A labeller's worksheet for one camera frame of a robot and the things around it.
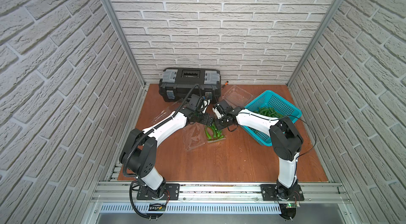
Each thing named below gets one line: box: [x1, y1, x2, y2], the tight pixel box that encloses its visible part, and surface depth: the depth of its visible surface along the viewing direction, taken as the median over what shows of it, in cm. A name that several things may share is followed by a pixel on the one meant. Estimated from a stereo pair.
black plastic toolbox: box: [158, 67, 222, 103], surface depth 100 cm
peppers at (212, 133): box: [205, 123, 225, 140], surface depth 93 cm
